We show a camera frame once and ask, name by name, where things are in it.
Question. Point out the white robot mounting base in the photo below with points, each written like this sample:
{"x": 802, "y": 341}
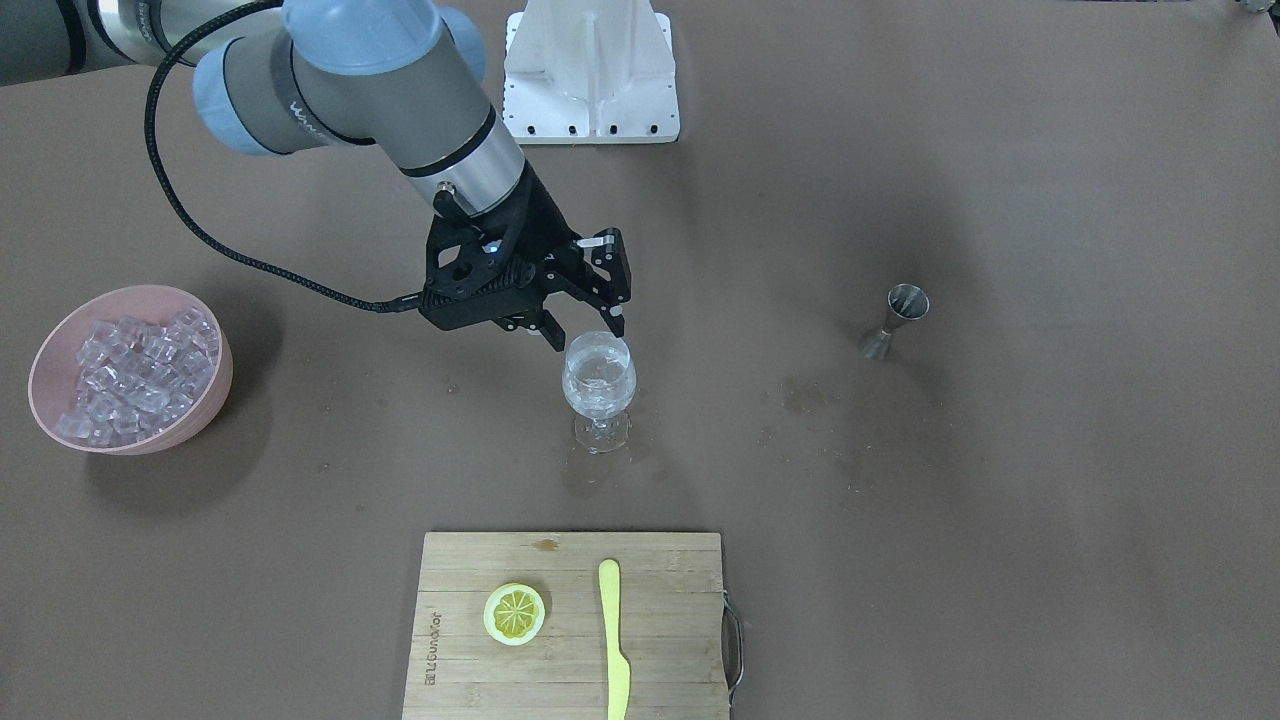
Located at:
{"x": 590, "y": 73}

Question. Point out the bamboo cutting board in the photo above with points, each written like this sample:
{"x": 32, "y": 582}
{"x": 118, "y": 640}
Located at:
{"x": 672, "y": 614}

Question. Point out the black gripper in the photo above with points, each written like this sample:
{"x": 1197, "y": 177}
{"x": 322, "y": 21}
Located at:
{"x": 548, "y": 234}

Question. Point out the steel double jigger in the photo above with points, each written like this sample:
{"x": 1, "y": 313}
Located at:
{"x": 905, "y": 304}

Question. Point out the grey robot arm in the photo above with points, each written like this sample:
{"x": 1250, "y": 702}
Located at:
{"x": 277, "y": 77}

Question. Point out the clear ice cubes pile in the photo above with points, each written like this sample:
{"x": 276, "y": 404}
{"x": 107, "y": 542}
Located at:
{"x": 136, "y": 379}

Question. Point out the pink plastic bowl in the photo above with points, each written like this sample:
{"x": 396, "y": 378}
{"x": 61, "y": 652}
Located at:
{"x": 50, "y": 384}

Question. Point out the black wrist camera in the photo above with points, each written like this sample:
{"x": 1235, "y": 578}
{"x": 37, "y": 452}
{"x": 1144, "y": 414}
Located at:
{"x": 476, "y": 275}

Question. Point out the yellow plastic knife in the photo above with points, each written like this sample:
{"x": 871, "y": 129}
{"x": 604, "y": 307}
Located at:
{"x": 619, "y": 672}

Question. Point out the yellow lemon slice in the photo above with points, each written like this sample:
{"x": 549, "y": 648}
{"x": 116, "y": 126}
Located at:
{"x": 513, "y": 614}

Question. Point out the clear wine glass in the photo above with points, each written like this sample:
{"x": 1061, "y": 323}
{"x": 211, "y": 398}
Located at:
{"x": 599, "y": 382}

